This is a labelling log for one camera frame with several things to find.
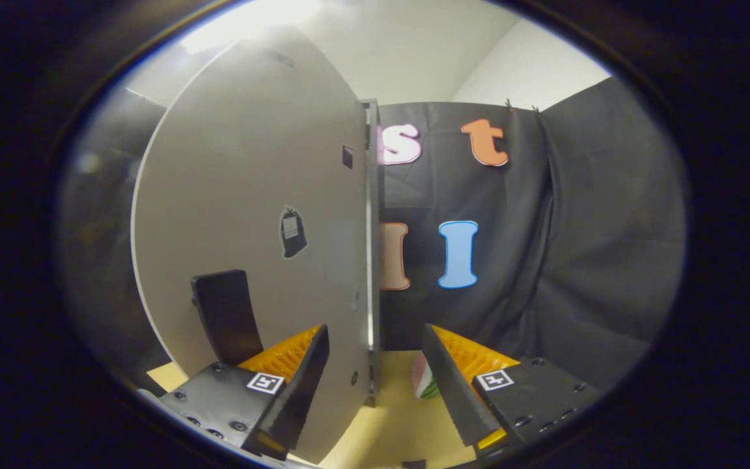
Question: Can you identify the black door handle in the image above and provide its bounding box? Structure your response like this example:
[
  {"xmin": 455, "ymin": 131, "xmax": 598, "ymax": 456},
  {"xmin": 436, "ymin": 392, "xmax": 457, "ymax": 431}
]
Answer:
[{"xmin": 191, "ymin": 270, "xmax": 264, "ymax": 367}]

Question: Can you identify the grey shoe cabinet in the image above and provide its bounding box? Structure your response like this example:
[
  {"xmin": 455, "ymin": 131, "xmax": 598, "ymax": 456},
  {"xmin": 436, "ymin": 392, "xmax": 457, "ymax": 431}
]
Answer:
[{"xmin": 361, "ymin": 98, "xmax": 387, "ymax": 408}]

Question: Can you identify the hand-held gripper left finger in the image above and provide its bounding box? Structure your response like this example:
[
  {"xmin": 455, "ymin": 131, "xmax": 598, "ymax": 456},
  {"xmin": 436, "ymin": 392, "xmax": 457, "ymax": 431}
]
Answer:
[{"xmin": 160, "ymin": 324, "xmax": 330, "ymax": 460}]

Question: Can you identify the ceiling light panel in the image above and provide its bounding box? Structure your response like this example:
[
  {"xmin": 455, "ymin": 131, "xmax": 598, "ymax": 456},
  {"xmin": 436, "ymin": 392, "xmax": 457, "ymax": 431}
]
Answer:
[{"xmin": 180, "ymin": 0, "xmax": 324, "ymax": 56}]

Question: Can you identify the black backdrop cloth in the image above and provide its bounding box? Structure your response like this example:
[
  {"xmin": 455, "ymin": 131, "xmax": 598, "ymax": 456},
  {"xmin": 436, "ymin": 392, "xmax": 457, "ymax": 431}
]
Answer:
[{"xmin": 56, "ymin": 75, "xmax": 688, "ymax": 391}]

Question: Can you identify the red green striped object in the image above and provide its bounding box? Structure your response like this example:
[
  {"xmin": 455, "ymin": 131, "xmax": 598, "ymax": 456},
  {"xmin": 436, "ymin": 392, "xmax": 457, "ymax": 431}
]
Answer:
[{"xmin": 412, "ymin": 352, "xmax": 444, "ymax": 399}]

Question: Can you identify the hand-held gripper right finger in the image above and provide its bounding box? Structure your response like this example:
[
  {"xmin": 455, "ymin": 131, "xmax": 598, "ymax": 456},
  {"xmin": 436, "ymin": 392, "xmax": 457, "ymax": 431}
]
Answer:
[{"xmin": 422, "ymin": 323, "xmax": 604, "ymax": 457}]

